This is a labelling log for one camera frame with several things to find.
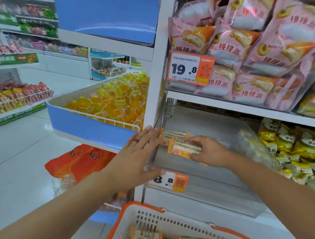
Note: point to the person's left hand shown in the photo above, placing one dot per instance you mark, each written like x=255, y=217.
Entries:
x=128, y=165

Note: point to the person's right hand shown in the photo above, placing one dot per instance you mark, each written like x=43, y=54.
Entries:
x=213, y=151

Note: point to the person's left middle finger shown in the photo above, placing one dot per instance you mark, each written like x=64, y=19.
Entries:
x=150, y=138

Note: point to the person's right thumb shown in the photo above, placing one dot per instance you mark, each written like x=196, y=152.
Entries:
x=198, y=158

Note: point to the person's left thumb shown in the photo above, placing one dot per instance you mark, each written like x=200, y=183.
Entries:
x=155, y=171

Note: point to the orange-edged rice cracker packet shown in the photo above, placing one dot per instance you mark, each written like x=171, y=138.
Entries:
x=182, y=149
x=173, y=135

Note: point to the person's left forearm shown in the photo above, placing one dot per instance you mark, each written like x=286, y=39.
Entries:
x=61, y=211

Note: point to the person's right forearm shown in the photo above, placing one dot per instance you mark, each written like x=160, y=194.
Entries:
x=275, y=189

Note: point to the small orange price tag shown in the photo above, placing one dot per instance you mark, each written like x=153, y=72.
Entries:
x=169, y=181

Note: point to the clear acrylic shelf bin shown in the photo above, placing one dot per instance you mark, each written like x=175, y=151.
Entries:
x=209, y=177

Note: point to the white basket with orange rim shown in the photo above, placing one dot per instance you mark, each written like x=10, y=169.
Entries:
x=152, y=219

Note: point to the pile of yellow jelly cups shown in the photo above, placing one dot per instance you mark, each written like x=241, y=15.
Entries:
x=115, y=101

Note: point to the cracker packets inside basket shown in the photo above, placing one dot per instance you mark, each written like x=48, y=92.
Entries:
x=145, y=234

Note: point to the blue white display stand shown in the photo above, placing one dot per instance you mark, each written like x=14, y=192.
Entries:
x=86, y=125

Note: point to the orange snack bag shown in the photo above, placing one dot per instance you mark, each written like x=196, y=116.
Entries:
x=78, y=162

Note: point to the white metal shelf unit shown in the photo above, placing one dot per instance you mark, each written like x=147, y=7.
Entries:
x=160, y=61

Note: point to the large orange price tag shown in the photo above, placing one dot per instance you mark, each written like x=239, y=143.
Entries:
x=190, y=68

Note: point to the small background display rack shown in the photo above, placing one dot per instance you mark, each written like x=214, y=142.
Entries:
x=110, y=65

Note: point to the pile of yellow green packets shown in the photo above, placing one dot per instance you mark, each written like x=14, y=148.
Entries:
x=292, y=150

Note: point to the white freezer cabinet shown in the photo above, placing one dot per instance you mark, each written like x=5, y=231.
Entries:
x=66, y=65

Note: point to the pile of pink cake packets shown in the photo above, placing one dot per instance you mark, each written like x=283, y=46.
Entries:
x=251, y=49

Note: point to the yellow bread packet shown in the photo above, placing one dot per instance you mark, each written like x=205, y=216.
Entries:
x=307, y=104

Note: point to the row of red yellow packets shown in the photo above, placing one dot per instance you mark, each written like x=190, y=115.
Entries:
x=22, y=94

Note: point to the row of pastel candy packets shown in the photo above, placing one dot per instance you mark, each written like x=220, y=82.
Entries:
x=44, y=46

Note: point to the background white store shelf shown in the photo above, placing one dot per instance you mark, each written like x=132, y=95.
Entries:
x=14, y=73

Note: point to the green shelf sign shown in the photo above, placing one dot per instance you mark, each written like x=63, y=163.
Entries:
x=18, y=59

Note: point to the row of pink green packets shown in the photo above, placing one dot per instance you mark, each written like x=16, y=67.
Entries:
x=32, y=18

